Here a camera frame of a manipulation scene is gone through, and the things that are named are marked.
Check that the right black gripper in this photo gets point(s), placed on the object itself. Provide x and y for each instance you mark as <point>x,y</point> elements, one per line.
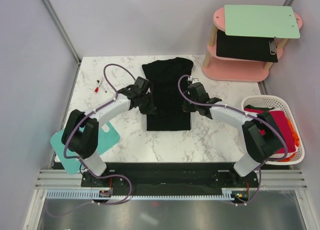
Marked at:
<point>186,108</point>

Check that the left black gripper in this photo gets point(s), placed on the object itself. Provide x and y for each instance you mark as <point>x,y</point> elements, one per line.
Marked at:
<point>150,108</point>

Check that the black t shirt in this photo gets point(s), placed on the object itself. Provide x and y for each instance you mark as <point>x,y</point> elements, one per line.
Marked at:
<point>164,76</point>

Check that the teal cutting mat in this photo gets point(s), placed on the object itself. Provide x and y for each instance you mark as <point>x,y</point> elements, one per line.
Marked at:
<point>107,138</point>

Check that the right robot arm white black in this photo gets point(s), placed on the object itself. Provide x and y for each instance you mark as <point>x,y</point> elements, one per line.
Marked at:
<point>263,140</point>

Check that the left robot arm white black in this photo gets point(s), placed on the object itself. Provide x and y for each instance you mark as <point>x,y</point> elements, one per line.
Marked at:
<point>81,133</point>

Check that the pink two-tier shelf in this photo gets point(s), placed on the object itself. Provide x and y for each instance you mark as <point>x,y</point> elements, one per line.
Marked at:
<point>227,69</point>

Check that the red white marker pen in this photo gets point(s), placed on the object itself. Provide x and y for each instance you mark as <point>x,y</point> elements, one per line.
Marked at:
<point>100,86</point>

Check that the dark green garment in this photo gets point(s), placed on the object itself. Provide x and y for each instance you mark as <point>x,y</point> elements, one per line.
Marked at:
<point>251,108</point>

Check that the white plastic laundry basket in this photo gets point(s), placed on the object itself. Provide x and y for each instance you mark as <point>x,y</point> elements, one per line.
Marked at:
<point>276,102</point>

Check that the black clipboard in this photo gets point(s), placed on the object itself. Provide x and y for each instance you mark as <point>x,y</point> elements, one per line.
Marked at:
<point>246,48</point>

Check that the magenta t shirt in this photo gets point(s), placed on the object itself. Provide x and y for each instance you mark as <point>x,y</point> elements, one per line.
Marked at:
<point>274,113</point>

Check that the orange garment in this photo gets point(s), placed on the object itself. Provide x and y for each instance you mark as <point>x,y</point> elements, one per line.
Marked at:
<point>290,136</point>

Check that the green clipboard board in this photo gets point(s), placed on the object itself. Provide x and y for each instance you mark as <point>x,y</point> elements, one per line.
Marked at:
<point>261,21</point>

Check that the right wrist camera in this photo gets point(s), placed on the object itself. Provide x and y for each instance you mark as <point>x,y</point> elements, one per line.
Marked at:
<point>196,91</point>

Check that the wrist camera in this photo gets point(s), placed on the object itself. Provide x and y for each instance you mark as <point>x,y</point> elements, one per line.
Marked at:
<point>141,86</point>
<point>196,91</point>

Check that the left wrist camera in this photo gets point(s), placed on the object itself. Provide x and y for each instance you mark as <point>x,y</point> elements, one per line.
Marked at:
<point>141,86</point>

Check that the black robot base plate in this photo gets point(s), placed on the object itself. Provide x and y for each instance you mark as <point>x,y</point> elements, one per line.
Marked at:
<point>170,178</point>

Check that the white slotted cable duct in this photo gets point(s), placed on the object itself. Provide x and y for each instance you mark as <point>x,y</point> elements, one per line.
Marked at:
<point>94,194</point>

